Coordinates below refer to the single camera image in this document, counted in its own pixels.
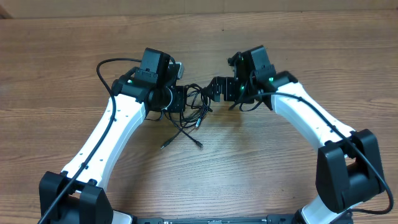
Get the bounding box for black camera cable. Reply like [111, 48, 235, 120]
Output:
[229, 91, 394, 215]
[37, 57, 144, 224]

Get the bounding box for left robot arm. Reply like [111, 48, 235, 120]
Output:
[39, 48, 184, 224]

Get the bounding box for black right camera cable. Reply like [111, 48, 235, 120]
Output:
[229, 91, 394, 215]

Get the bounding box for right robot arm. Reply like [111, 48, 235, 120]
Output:
[205, 45, 392, 223]

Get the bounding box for black USB cable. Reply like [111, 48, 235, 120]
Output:
[160, 83, 215, 150]

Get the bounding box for black left camera cable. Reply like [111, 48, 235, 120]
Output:
[37, 57, 144, 224]

